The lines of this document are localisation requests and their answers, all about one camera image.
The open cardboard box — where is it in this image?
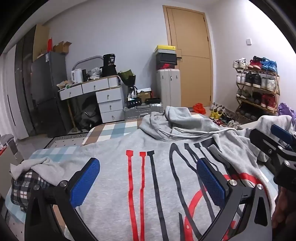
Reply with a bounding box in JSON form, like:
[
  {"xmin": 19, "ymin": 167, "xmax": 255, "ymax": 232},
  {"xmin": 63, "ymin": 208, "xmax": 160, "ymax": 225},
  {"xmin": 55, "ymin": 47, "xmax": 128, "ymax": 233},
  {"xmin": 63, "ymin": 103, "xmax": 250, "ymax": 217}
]
[{"xmin": 53, "ymin": 41, "xmax": 72, "ymax": 55}]

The pile of scattered shoes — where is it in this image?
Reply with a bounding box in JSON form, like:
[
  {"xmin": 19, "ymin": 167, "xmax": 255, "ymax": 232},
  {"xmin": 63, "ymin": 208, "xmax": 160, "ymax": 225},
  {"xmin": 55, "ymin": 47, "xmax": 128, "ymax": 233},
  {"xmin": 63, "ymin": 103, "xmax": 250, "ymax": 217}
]
[{"xmin": 209, "ymin": 104, "xmax": 241, "ymax": 128}]

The arched mirror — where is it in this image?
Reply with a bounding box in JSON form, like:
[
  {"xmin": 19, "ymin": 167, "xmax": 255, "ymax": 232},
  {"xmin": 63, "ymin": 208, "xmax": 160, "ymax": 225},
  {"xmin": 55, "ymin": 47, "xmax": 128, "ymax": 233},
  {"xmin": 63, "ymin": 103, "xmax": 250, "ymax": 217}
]
[{"xmin": 72, "ymin": 56, "xmax": 104, "ymax": 70}]

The white curtain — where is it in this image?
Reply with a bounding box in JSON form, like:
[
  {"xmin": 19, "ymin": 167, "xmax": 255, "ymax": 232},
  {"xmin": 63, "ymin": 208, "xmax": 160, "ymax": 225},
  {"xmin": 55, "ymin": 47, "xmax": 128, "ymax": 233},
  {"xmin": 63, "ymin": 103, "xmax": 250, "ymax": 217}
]
[{"xmin": 0, "ymin": 45, "xmax": 29, "ymax": 139}]

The black wrapped bouquet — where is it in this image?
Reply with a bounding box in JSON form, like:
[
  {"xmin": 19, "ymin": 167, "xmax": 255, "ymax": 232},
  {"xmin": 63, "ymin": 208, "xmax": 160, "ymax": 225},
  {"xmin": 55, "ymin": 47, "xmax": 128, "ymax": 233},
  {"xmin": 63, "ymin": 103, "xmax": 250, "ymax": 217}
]
[{"xmin": 118, "ymin": 69, "xmax": 137, "ymax": 93}]

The white electric kettle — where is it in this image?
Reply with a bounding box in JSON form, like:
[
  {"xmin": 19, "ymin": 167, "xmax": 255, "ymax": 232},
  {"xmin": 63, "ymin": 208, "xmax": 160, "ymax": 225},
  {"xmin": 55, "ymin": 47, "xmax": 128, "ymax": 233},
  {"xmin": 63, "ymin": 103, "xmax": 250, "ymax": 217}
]
[{"xmin": 71, "ymin": 69, "xmax": 83, "ymax": 84}]

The person's right hand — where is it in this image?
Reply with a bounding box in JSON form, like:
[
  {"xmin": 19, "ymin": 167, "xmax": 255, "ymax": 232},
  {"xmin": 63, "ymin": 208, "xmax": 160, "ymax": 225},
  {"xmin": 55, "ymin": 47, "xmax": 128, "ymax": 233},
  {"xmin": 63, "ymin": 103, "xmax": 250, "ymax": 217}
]
[{"xmin": 272, "ymin": 187, "xmax": 289, "ymax": 229}]

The yellow shoe box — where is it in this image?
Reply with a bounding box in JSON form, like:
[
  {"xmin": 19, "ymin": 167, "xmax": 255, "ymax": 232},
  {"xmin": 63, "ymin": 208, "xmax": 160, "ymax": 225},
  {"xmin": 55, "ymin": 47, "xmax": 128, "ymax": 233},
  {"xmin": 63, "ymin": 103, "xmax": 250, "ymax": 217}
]
[{"xmin": 154, "ymin": 45, "xmax": 176, "ymax": 54}]

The purple cloth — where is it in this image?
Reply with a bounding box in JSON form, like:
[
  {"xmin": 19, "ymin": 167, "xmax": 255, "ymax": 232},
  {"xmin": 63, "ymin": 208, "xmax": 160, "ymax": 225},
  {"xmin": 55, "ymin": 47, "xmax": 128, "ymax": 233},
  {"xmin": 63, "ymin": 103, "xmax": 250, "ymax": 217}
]
[{"xmin": 277, "ymin": 103, "xmax": 296, "ymax": 121}]

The red plastic bag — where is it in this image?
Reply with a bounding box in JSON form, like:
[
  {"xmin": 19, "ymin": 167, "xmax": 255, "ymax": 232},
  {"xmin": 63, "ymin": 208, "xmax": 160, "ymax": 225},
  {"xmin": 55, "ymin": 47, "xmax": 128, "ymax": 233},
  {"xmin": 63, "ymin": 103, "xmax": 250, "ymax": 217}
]
[{"xmin": 193, "ymin": 103, "xmax": 206, "ymax": 114}]

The grey refrigerator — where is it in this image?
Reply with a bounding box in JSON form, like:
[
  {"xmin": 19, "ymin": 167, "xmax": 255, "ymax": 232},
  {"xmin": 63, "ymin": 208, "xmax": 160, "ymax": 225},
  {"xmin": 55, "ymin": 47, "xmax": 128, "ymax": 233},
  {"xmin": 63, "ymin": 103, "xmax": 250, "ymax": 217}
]
[{"xmin": 31, "ymin": 51, "xmax": 72, "ymax": 137}]

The patterned floor rug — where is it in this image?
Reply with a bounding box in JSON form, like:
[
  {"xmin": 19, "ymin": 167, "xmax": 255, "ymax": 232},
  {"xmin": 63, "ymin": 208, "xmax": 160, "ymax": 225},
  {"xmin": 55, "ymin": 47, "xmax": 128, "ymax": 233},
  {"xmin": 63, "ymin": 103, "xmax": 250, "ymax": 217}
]
[{"xmin": 44, "ymin": 132, "xmax": 89, "ymax": 149}]

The white desk with drawers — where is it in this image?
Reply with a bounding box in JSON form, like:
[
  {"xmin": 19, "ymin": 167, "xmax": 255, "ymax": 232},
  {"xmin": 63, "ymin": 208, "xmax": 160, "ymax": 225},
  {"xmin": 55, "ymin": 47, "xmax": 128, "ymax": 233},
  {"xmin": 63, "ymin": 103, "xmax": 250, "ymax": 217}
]
[{"xmin": 58, "ymin": 76, "xmax": 126, "ymax": 132}]

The dark glass sliding door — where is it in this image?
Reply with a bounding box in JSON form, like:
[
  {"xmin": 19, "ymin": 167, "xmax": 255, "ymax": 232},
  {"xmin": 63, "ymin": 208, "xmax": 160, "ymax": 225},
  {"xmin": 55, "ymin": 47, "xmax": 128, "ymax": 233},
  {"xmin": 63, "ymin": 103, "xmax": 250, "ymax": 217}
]
[{"xmin": 15, "ymin": 25, "xmax": 37, "ymax": 132}]

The checked bed sheet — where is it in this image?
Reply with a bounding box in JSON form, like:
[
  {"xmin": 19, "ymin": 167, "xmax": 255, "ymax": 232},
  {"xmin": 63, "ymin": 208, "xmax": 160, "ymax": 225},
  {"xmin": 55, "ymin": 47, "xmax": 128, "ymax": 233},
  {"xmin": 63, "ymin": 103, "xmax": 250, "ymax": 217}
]
[{"xmin": 5, "ymin": 113, "xmax": 208, "ymax": 241}]

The silver suitcase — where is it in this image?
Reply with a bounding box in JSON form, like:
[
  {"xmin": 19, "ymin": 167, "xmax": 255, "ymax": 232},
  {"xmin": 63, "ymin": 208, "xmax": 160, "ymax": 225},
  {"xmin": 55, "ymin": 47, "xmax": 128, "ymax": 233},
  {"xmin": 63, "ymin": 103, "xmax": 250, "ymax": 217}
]
[{"xmin": 123, "ymin": 103, "xmax": 167, "ymax": 120}]

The white cabinet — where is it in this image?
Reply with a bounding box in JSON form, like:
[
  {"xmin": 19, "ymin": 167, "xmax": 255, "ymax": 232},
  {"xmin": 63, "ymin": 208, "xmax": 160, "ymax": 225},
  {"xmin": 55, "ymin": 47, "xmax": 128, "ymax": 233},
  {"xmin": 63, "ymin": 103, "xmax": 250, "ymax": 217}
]
[{"xmin": 156, "ymin": 69, "xmax": 181, "ymax": 107}]

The wooden door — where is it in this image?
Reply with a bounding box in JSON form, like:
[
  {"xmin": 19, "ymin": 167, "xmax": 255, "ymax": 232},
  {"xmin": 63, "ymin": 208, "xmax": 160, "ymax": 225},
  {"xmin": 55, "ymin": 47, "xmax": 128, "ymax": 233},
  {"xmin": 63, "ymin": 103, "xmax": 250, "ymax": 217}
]
[{"xmin": 163, "ymin": 5, "xmax": 213, "ymax": 108}]

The grey printed hoodie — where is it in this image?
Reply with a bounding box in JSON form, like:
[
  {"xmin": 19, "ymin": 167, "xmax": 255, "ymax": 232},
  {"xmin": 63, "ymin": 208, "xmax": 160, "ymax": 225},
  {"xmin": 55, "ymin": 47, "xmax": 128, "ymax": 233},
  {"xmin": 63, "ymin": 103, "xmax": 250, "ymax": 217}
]
[{"xmin": 10, "ymin": 106, "xmax": 293, "ymax": 241}]

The brown box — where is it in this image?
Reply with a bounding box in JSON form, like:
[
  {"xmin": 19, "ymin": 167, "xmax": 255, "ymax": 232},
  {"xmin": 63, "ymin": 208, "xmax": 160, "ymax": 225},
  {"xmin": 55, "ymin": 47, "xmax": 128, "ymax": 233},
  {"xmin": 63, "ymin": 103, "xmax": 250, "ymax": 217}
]
[{"xmin": 137, "ymin": 90, "xmax": 153, "ymax": 100}]

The flat cardboard sheet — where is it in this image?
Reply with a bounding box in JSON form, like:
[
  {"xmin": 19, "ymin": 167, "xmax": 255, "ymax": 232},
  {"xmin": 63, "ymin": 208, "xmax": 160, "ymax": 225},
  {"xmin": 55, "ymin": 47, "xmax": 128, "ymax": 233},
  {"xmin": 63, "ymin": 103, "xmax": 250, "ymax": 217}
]
[{"xmin": 32, "ymin": 24, "xmax": 50, "ymax": 61}]

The wooden shoe rack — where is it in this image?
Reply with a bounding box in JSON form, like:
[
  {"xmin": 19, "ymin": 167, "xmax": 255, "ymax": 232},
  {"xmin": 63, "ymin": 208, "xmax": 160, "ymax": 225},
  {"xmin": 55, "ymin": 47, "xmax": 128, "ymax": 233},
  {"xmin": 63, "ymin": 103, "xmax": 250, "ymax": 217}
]
[{"xmin": 235, "ymin": 67, "xmax": 280, "ymax": 116}]

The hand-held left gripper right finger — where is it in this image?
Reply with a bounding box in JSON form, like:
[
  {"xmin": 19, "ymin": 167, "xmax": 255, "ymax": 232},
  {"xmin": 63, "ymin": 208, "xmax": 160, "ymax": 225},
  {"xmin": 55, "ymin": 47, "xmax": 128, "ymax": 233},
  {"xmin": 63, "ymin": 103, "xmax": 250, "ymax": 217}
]
[{"xmin": 196, "ymin": 158, "xmax": 273, "ymax": 241}]

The black backpack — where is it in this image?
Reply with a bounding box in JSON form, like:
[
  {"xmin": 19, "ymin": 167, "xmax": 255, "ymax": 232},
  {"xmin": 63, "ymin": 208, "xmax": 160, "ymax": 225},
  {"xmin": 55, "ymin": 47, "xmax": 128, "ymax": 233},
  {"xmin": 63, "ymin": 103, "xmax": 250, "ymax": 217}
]
[{"xmin": 74, "ymin": 95, "xmax": 102, "ymax": 131}]

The tall black container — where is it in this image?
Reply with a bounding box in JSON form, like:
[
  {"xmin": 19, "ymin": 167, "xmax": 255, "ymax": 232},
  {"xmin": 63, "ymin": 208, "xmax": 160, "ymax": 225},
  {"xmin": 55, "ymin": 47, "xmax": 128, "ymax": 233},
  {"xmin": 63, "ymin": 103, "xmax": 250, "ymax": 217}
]
[{"xmin": 100, "ymin": 54, "xmax": 118, "ymax": 77}]

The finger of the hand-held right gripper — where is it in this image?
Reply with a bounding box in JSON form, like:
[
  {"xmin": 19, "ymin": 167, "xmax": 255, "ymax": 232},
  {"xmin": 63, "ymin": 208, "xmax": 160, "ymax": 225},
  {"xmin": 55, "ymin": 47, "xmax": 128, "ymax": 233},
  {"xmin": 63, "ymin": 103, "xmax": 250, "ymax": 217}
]
[
  {"xmin": 250, "ymin": 128, "xmax": 285, "ymax": 163},
  {"xmin": 270, "ymin": 124, "xmax": 296, "ymax": 149}
]

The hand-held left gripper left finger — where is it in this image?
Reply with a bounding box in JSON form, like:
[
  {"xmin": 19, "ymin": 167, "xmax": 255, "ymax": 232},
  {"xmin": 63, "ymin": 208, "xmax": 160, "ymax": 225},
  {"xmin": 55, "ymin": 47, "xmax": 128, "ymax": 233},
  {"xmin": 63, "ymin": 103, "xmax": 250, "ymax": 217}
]
[{"xmin": 24, "ymin": 158, "xmax": 100, "ymax": 241}]

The black box with lights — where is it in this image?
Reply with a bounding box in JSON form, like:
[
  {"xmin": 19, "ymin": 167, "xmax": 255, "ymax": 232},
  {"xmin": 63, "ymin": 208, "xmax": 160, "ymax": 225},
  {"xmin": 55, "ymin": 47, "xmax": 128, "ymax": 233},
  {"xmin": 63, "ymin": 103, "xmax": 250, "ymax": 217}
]
[{"xmin": 126, "ymin": 97, "xmax": 142, "ymax": 108}]

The dark plaid blanket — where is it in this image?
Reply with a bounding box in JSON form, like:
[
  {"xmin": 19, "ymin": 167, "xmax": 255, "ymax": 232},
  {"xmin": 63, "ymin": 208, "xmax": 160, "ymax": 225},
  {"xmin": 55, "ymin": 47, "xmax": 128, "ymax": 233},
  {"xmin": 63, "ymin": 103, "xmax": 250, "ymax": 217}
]
[{"xmin": 10, "ymin": 170, "xmax": 53, "ymax": 212}]

